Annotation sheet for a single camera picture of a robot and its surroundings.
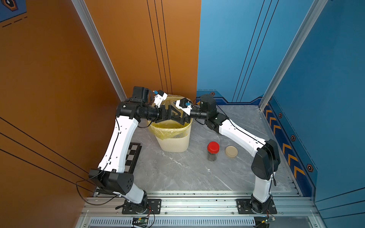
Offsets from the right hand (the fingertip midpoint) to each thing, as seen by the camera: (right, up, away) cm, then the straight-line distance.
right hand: (174, 107), depth 73 cm
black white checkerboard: (-28, -30, +15) cm, 44 cm away
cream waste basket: (-1, -23, +17) cm, 28 cm away
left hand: (0, -3, -4) cm, 5 cm away
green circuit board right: (+46, -56, -3) cm, 73 cm away
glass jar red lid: (+21, -23, +7) cm, 32 cm away
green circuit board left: (-16, -58, -2) cm, 60 cm away
